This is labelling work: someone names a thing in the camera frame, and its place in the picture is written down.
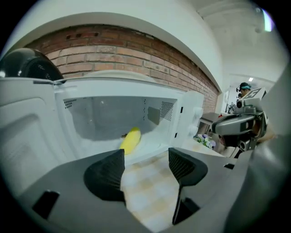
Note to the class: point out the person's right forearm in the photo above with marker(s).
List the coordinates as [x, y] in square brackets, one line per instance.
[269, 134]

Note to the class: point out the beige checkered tablecloth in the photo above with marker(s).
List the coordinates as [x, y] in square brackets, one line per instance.
[150, 186]

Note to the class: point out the white microwave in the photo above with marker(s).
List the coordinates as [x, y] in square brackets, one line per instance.
[95, 118]

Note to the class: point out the purple and white flowers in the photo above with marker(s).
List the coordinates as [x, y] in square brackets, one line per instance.
[204, 140]

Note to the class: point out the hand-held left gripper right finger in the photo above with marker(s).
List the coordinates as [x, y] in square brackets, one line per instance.
[186, 169]

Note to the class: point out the yellow corn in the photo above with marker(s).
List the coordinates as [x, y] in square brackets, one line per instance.
[130, 141]

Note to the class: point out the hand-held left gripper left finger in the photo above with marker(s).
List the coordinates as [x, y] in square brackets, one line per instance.
[104, 176]

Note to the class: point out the grey metal table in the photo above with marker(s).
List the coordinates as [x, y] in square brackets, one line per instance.
[210, 118]

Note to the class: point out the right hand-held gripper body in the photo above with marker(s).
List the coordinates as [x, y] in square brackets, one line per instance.
[237, 124]

